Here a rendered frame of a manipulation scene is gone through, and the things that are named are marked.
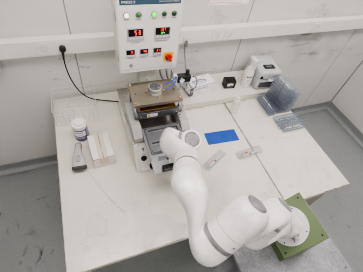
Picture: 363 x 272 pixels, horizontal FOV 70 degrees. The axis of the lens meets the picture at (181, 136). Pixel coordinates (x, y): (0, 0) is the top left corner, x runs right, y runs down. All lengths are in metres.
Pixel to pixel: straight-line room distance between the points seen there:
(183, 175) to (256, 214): 0.20
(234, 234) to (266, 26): 1.71
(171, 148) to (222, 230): 0.37
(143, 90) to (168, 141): 0.58
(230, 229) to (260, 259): 0.81
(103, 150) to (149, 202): 0.39
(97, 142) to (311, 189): 1.33
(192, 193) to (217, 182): 0.90
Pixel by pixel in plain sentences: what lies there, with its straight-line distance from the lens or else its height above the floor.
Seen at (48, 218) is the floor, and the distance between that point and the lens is 2.35.
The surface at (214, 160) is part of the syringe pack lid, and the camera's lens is 1.62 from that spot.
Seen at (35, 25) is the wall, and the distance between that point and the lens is 1.72.
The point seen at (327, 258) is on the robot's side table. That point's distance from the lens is 1.66.
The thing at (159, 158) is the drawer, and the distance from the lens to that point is 1.31.
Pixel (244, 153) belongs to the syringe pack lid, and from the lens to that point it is 1.72.
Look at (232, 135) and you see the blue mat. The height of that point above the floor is 0.75.
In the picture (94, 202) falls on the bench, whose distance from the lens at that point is 1.48.
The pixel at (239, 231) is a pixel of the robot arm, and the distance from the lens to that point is 0.68.
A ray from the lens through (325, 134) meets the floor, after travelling 3.41.
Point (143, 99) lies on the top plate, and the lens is 1.41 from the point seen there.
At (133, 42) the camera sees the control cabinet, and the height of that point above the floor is 1.34.
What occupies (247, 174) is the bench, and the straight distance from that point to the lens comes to 1.66.
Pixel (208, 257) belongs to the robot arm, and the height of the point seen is 1.40.
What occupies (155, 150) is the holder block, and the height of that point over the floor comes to 0.99.
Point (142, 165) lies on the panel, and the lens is 1.52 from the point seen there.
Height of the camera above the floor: 2.08
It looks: 51 degrees down
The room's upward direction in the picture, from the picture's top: 11 degrees clockwise
